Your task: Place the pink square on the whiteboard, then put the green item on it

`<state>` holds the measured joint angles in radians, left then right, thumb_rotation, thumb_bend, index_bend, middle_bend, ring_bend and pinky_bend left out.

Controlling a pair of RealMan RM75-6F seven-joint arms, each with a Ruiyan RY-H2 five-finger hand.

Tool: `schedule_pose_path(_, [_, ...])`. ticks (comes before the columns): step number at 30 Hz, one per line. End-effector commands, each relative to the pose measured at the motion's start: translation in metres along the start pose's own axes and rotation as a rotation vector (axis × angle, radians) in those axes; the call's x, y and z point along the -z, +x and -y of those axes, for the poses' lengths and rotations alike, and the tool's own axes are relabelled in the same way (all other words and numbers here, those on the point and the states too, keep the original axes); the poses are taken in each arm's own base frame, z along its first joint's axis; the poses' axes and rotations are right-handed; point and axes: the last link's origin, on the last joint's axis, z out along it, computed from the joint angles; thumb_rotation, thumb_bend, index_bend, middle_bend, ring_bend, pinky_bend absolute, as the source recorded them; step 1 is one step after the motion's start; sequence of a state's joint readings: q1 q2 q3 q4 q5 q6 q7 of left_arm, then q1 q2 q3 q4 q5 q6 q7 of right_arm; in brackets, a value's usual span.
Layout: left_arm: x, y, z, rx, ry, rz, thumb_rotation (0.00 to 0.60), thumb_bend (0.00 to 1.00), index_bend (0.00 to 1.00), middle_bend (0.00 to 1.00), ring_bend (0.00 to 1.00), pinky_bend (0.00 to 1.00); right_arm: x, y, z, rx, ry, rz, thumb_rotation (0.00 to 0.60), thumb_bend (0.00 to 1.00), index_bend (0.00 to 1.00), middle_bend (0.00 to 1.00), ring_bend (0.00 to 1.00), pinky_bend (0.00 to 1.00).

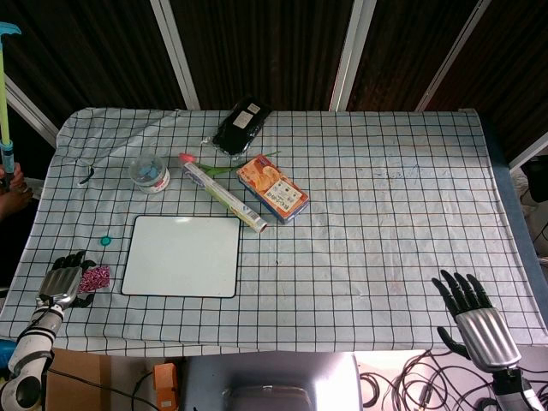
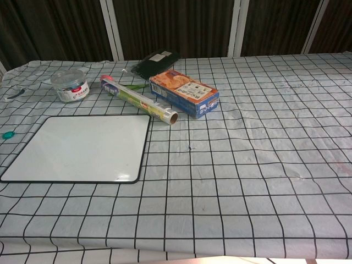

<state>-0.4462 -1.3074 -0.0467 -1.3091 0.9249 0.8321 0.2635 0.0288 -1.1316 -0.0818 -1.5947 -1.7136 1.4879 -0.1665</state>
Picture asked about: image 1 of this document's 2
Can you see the small teal round object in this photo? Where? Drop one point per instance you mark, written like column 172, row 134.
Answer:
column 105, row 241

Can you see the pink artificial tulip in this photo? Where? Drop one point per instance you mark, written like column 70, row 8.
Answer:
column 222, row 167

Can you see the orange biscuit box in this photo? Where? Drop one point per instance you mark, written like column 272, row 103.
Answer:
column 273, row 188

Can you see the white board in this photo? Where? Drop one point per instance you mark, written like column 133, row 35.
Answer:
column 182, row 256

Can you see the person's hand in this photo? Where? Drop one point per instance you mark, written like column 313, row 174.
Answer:
column 13, row 192

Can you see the teal pole tool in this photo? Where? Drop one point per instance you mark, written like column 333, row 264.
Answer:
column 5, row 107

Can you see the black packaged item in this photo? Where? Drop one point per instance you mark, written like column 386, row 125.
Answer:
column 240, row 126

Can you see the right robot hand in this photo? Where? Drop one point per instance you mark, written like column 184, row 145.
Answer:
column 479, row 321

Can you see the cling film roll box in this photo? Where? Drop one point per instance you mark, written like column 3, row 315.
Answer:
column 222, row 198

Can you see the checkered tablecloth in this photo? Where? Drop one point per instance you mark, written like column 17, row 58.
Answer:
column 325, row 240

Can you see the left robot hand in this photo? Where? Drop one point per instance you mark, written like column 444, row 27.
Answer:
column 63, row 280

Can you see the clear plastic jar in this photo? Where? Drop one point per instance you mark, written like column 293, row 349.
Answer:
column 149, row 173

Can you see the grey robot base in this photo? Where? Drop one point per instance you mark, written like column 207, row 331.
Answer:
column 269, row 381

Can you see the orange device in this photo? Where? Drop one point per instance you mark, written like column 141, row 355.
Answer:
column 166, row 385

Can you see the red patterned rectangular packet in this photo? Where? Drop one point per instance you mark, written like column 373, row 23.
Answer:
column 95, row 278

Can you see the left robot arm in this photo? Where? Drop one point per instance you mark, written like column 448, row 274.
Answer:
column 30, row 351

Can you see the cardboard box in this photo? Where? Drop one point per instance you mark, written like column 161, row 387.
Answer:
column 81, row 381

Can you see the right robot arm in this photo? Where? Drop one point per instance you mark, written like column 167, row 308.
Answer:
column 516, row 389

